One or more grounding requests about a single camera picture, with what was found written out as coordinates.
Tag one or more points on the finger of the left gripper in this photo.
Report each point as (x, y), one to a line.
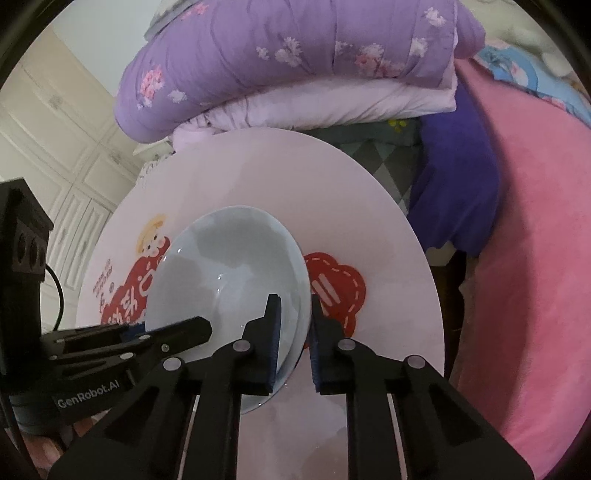
(88, 338)
(143, 351)

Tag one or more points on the cream nightstand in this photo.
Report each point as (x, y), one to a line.
(152, 151)

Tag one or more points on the round pink table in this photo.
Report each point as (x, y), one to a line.
(358, 240)

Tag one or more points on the dark purple cloth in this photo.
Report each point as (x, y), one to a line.
(456, 193)

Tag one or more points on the light pink folded blanket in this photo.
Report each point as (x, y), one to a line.
(318, 103)

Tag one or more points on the large white bowl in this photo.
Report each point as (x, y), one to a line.
(223, 267)

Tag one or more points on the cream plush toy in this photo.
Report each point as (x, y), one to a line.
(540, 44)

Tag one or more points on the left hand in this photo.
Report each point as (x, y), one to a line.
(44, 452)

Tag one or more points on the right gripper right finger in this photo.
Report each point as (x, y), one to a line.
(403, 418)

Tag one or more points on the cream wardrobe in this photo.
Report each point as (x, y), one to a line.
(58, 133)

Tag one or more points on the purple floral quilt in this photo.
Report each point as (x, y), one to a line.
(216, 51)

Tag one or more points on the blue cartoon pillow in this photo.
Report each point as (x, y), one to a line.
(515, 66)

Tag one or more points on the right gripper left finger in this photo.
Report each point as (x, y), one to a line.
(182, 420)

